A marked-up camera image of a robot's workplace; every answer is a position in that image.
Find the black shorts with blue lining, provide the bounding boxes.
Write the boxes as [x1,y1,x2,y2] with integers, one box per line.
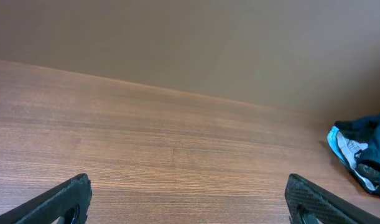
[327,114,380,197]

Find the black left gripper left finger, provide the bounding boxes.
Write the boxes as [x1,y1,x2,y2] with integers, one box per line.
[0,173,92,224]

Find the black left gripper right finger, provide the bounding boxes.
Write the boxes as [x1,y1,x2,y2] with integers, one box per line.
[285,174,380,224]

